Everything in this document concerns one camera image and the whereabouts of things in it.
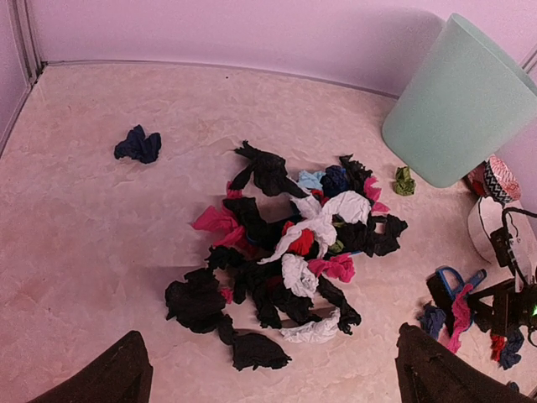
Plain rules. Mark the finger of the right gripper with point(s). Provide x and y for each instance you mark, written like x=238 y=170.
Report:
x=491 y=305

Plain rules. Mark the blue hand brush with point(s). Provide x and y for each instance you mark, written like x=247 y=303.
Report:
x=444 y=286

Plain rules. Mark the red paper scrap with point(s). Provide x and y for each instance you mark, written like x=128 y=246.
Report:
x=497 y=345

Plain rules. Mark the red patterned bowl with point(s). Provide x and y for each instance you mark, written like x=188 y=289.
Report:
x=492 y=178

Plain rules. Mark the black scrap left front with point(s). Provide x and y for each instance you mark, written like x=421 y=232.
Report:
x=254 y=350

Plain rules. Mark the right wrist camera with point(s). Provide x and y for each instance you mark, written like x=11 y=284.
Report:
x=500 y=240

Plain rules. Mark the left aluminium frame post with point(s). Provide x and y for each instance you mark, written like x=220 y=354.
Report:
x=25 y=36

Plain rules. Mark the white fluted bowl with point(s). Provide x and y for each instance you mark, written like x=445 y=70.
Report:
x=485 y=218

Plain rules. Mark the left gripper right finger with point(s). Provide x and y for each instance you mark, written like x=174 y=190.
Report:
x=429 y=372

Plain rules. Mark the navy curved scrap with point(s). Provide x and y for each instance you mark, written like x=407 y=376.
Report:
x=509 y=355

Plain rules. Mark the green paper scrap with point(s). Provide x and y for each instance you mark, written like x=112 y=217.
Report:
x=404 y=183

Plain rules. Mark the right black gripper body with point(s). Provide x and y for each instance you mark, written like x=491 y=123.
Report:
x=513 y=309

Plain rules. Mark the navy scrap near wall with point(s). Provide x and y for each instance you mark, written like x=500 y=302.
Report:
x=138 y=146

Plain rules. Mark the white scrap front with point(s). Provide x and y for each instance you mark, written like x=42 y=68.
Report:
x=314 y=332

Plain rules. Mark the teal plastic waste bin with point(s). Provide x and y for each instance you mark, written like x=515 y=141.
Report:
x=467 y=99

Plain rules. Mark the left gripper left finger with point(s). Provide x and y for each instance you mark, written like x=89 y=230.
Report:
x=122 y=373

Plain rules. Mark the navy scrap centre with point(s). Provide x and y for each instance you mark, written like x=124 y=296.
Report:
x=432 y=320

